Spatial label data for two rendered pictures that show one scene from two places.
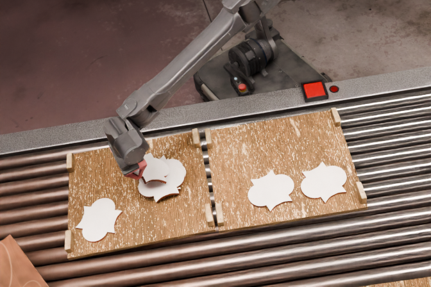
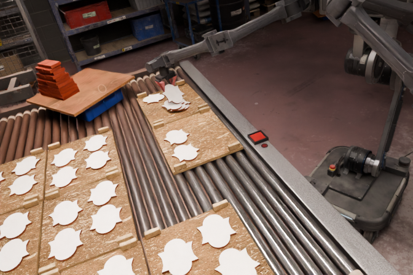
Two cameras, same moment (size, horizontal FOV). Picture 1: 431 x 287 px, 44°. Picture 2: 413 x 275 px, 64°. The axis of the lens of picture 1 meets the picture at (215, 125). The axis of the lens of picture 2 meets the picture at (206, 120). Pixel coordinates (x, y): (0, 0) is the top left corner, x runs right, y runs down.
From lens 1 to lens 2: 1.64 m
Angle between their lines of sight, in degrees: 55
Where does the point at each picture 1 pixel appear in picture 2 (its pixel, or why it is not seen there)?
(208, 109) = (228, 108)
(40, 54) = (321, 98)
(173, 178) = (174, 106)
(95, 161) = (184, 88)
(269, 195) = (173, 136)
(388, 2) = not seen: outside the picture
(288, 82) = (359, 192)
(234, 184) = (179, 126)
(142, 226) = (152, 109)
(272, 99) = (244, 125)
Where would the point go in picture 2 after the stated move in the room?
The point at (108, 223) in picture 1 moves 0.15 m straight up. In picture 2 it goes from (151, 100) to (145, 78)
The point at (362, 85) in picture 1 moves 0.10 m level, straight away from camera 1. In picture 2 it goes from (273, 156) to (296, 153)
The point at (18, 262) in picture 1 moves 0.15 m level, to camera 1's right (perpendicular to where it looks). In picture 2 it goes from (122, 81) to (126, 89)
